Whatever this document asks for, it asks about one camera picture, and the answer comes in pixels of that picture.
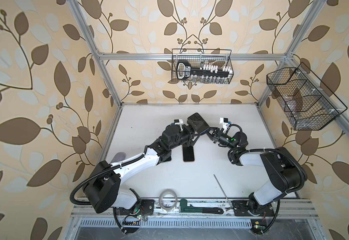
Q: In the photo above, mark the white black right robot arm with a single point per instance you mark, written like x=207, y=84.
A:
x=285, y=174

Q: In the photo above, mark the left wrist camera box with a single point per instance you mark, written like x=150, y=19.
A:
x=178, y=122

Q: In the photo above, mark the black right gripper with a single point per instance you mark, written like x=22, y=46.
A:
x=216, y=135

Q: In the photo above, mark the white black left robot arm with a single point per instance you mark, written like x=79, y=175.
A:
x=102, y=189

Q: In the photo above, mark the black wire basket back wall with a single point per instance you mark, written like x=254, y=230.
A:
x=207, y=56

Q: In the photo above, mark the black wire basket right wall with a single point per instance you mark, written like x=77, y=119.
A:
x=308, y=103

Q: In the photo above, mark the black wire basket wall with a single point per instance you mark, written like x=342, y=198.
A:
x=308, y=103
x=207, y=56

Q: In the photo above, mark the black socket set holder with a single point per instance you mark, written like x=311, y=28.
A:
x=204, y=73

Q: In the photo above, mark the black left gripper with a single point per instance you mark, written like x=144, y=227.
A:
x=188, y=132

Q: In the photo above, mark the middle phone in pink case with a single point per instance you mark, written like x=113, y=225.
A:
x=188, y=153

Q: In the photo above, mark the clear tape roll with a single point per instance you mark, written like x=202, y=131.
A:
x=168, y=200

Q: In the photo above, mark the green black pipe wrench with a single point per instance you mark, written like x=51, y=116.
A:
x=185, y=208

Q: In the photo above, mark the thin metal rod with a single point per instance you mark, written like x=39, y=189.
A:
x=227, y=199

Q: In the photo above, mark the black phone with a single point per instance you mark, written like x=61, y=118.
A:
x=168, y=159
x=196, y=117

